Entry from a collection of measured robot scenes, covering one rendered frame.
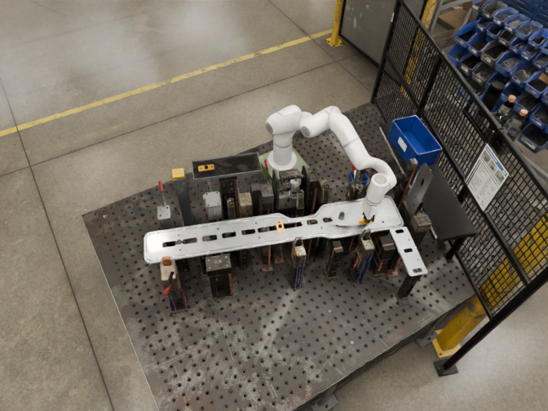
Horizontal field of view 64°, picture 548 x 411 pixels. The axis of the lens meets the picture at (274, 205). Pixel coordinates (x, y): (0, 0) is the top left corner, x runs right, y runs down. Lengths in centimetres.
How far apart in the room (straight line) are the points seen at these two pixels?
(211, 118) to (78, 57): 183
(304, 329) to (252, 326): 27
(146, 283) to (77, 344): 90
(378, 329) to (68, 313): 212
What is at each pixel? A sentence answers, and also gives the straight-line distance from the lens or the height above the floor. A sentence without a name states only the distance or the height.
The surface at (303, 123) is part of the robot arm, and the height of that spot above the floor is 142.
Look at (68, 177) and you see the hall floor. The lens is 419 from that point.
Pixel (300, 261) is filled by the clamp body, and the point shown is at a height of 98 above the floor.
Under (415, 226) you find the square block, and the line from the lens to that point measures 243.
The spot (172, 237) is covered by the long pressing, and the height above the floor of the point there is 100.
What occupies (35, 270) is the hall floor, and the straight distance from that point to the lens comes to 371.
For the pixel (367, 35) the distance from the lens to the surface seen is 503.
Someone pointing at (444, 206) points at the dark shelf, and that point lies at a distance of 257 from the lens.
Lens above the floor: 290
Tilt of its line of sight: 52 degrees down
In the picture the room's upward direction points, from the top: 3 degrees clockwise
